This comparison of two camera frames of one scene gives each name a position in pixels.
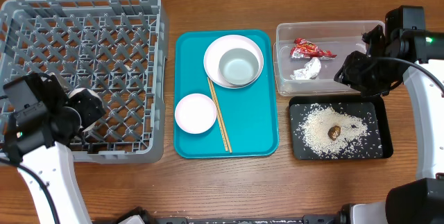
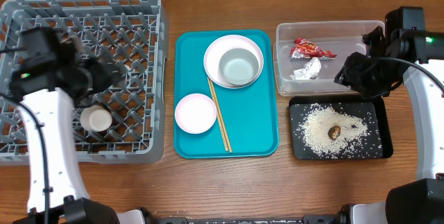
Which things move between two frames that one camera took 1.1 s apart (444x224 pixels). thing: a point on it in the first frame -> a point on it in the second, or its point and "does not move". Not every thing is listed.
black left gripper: x=87 y=107 -> x=105 y=75
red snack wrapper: x=303 y=48 does not move
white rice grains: x=326 y=134 does not move
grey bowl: x=238 y=66 does not move
